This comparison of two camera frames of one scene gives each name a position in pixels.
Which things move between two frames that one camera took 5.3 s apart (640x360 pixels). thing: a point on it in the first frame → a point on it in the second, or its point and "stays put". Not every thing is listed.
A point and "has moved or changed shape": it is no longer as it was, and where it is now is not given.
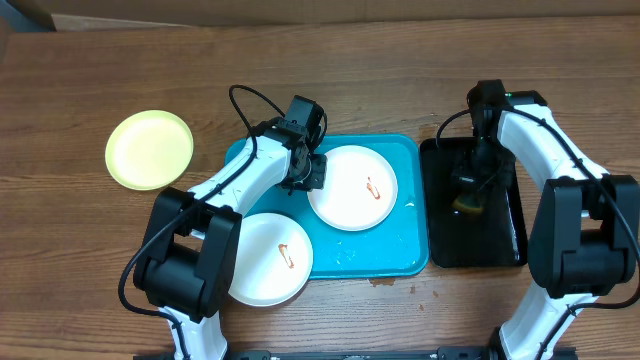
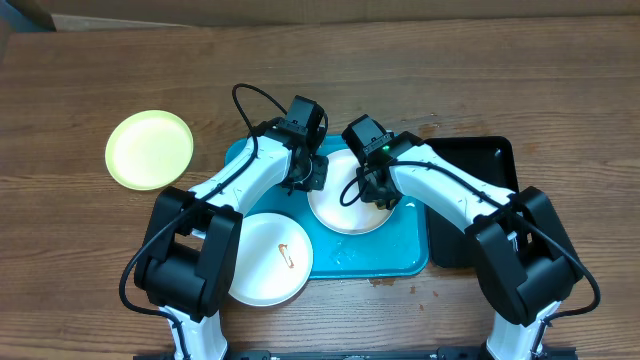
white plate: [360, 191] stays put
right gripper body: [491, 166] → [375, 194]
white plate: [274, 260] stays put
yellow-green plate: [149, 149] stays put
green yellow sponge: [471, 203] has moved or changed shape
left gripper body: [312, 177] stays put
